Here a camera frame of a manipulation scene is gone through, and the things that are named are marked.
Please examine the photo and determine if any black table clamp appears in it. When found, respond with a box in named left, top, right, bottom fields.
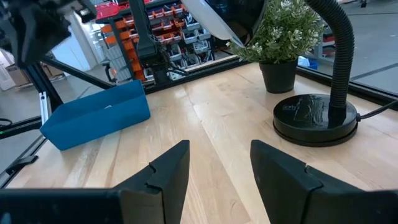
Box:
left=5, top=154, right=39, bottom=175

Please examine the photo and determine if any silver aluminium bracket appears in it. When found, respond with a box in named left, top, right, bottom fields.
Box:
left=38, top=91, right=52, bottom=126

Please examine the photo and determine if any shelf rack with parts bins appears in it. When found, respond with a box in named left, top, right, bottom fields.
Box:
left=93, top=0, right=218, bottom=83

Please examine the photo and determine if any brown cardboard box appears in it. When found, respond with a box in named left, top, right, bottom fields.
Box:
left=5, top=63, right=30, bottom=87
left=42, top=63, right=65, bottom=79

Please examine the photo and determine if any black aluminium table frame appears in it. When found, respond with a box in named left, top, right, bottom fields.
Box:
left=0, top=52, right=398, bottom=189

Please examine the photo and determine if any black lamp power cord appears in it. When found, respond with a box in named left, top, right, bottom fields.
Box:
left=356, top=99, right=398, bottom=122

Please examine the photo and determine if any artificial plant in black pot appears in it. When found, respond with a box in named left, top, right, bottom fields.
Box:
left=228, top=0, right=324, bottom=94

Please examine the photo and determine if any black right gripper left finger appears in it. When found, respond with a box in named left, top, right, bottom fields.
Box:
left=0, top=139, right=191, bottom=224

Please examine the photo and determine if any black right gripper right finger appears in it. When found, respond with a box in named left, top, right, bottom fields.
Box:
left=250, top=139, right=398, bottom=224

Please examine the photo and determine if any black gooseneck desk lamp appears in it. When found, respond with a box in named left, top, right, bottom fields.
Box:
left=181, top=0, right=359, bottom=147

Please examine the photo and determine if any red plastic crate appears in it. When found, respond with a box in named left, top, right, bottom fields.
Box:
left=95, top=2, right=121, bottom=20

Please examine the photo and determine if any blue plastic bin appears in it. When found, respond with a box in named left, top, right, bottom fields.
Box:
left=39, top=79, right=152, bottom=151

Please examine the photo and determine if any blue storage tote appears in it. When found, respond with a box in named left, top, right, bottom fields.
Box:
left=297, top=55, right=320, bottom=71

